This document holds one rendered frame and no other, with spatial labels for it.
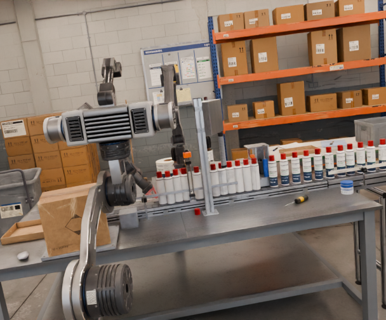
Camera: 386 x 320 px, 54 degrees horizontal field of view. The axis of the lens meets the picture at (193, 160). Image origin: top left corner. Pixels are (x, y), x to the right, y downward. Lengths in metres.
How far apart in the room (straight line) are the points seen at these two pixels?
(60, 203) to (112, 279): 0.63
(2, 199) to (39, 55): 3.45
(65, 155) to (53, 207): 3.77
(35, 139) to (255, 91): 3.63
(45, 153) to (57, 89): 1.76
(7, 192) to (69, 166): 1.50
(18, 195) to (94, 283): 3.05
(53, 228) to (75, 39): 5.42
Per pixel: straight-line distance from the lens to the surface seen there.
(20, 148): 5.85
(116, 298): 1.42
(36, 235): 2.37
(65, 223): 1.96
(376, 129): 3.86
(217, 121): 2.20
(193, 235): 1.97
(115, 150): 1.73
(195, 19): 6.81
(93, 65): 6.96
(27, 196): 4.37
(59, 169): 5.75
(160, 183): 2.32
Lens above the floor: 1.58
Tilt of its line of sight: 11 degrees down
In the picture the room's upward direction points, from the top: 7 degrees counter-clockwise
